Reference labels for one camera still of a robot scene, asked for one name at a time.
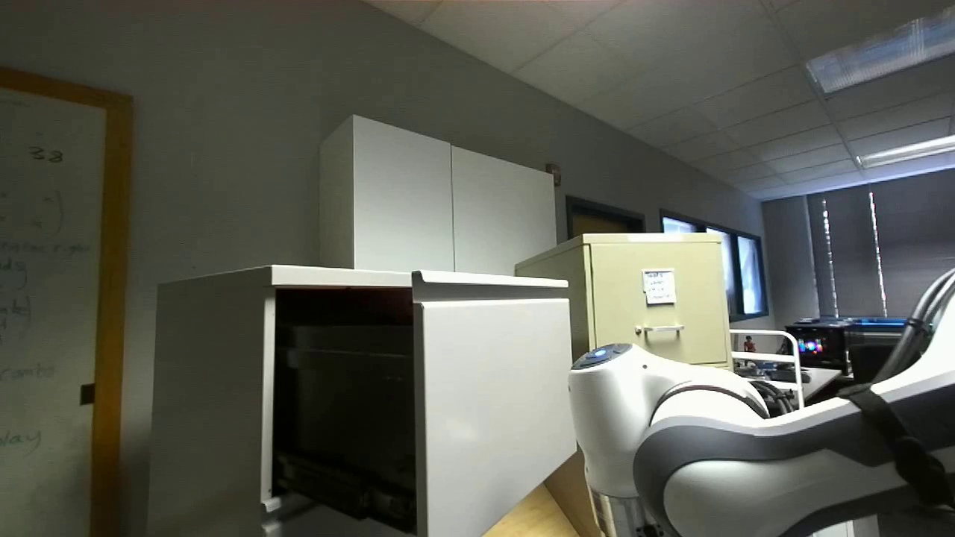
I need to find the tall white storage cupboard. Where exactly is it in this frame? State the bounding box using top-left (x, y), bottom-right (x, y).
top-left (315, 117), bottom-right (557, 274)

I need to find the dark window with frame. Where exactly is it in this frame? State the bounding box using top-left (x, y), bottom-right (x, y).
top-left (658, 216), bottom-right (766, 320)

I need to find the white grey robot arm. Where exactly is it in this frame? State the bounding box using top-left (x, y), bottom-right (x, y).
top-left (570, 274), bottom-right (955, 537)

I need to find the beige metal filing cabinet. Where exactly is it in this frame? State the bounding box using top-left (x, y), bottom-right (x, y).
top-left (515, 232), bottom-right (731, 367)

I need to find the ceiling fluorescent light panel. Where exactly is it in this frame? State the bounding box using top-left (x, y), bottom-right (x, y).
top-left (806, 10), bottom-right (955, 94)

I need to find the white metal tube frame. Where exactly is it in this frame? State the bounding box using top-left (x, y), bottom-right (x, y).
top-left (731, 329), bottom-right (806, 410)

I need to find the white low drawer cabinet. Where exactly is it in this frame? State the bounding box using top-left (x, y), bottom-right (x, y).
top-left (146, 265), bottom-right (412, 537)

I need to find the wood framed whiteboard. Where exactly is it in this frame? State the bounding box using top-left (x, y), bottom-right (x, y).
top-left (0, 67), bottom-right (131, 537)

